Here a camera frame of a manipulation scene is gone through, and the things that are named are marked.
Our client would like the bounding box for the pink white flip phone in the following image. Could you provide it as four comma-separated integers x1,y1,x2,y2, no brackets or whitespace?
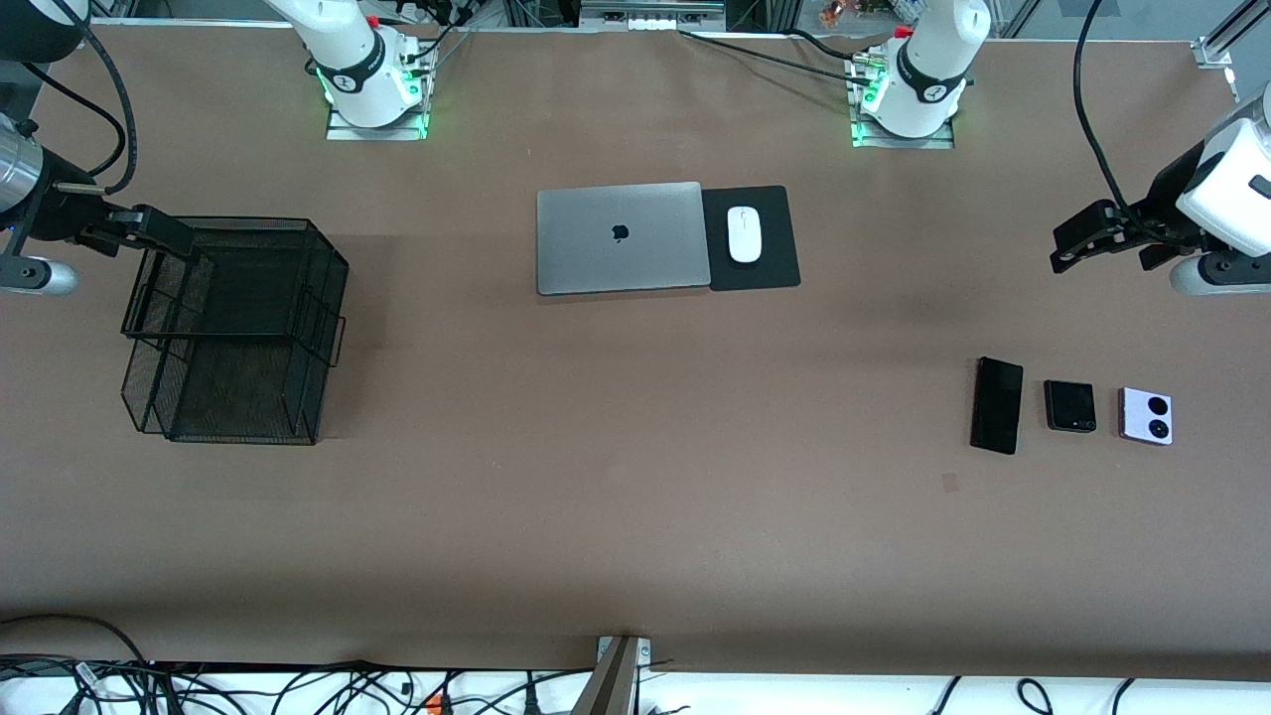
1118,386,1175,446

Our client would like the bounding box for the black square flip phone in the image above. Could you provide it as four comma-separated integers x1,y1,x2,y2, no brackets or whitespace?
1044,379,1097,433

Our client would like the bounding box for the black slab phone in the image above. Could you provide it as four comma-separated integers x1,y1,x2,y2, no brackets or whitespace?
970,357,1025,456

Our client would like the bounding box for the black mesh two-tier tray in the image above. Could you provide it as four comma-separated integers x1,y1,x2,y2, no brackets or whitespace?
120,216,350,446

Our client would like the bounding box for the black mouse pad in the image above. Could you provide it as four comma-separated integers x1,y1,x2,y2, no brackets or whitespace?
701,185,802,293

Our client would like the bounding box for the white computer mouse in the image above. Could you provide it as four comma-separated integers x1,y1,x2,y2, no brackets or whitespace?
727,206,763,264

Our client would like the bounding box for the silver laptop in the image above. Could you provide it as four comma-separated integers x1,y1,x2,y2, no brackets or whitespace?
536,181,713,297

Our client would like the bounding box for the grey power strip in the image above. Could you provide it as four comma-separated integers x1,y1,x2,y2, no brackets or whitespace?
581,0,726,31

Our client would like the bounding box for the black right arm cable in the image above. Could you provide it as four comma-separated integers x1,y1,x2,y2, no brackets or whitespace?
20,25,138,196

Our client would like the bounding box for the aluminium frame profile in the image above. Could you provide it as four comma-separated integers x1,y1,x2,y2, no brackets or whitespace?
1192,0,1271,72

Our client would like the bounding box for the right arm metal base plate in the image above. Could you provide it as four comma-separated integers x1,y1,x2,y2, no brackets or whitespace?
326,60,430,141

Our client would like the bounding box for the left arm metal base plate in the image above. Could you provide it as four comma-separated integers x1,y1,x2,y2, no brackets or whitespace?
851,55,956,150

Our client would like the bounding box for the black cable on table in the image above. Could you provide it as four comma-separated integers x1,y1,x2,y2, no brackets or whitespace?
678,28,885,86

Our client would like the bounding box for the black arched cable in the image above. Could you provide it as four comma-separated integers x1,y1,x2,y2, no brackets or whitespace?
0,614,150,664

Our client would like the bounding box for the aluminium table bracket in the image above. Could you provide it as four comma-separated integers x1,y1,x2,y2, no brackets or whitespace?
571,636,653,715

